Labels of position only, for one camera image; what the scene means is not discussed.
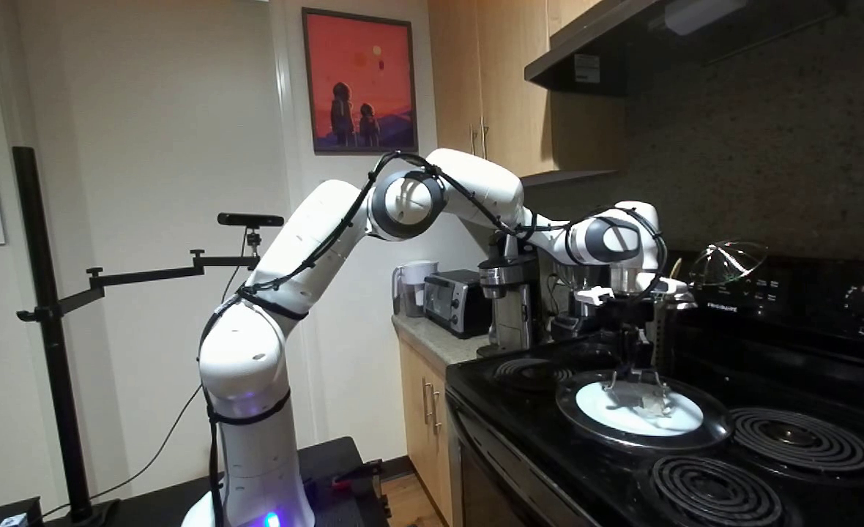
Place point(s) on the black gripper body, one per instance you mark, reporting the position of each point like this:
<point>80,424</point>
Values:
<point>625,315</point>

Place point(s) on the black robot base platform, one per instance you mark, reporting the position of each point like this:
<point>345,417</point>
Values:
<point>345,483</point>

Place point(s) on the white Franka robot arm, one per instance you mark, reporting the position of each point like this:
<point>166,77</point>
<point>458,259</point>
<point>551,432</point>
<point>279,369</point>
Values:
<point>302,252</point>

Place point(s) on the stainless steel coffee maker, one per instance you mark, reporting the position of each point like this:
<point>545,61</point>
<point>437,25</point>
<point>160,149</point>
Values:
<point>507,296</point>

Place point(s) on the black electric stove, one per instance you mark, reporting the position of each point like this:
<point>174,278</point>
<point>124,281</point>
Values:
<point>802,439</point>

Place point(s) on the silver toaster oven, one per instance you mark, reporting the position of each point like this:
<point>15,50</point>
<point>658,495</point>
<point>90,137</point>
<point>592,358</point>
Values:
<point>456,301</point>

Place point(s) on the grey granite countertop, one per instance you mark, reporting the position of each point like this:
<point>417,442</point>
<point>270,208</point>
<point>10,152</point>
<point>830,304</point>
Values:
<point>434,339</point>

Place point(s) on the wooden lower cabinets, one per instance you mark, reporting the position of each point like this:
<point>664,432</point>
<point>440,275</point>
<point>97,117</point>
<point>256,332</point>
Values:
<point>430,418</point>

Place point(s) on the wooden cabinets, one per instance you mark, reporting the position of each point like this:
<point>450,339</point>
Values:
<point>491,67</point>
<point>430,418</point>

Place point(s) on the white electric kettle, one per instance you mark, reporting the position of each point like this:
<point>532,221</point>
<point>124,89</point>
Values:
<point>414,287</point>

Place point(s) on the dark range hood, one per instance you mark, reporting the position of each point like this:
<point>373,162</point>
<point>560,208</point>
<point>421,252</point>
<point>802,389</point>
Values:
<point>667,39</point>

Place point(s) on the wooden upper cabinets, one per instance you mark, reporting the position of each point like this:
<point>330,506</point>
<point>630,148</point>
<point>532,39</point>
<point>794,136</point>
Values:
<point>491,67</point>

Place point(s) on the red framed painting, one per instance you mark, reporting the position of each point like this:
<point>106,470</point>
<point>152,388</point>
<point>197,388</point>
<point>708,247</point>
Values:
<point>360,77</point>

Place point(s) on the black camera on mount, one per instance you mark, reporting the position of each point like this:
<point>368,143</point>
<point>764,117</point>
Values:
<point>251,221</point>

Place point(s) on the black camera stand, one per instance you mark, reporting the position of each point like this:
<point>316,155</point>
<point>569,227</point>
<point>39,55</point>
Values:
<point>52,323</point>

